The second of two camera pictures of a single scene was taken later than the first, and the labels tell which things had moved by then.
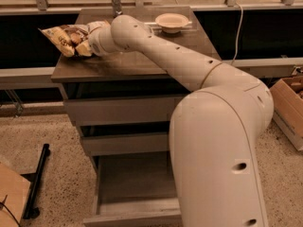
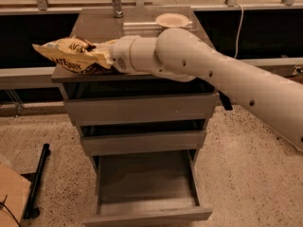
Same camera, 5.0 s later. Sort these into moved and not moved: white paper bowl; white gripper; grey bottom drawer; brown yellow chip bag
Moved: white gripper; brown yellow chip bag
Not moved: grey bottom drawer; white paper bowl
